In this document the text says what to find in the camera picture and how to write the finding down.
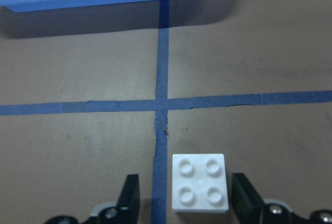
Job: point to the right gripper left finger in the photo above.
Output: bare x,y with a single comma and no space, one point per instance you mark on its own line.
128,205

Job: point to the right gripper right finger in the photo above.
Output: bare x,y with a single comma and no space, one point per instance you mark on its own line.
247,203

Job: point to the white block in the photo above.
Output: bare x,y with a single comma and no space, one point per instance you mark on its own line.
199,183

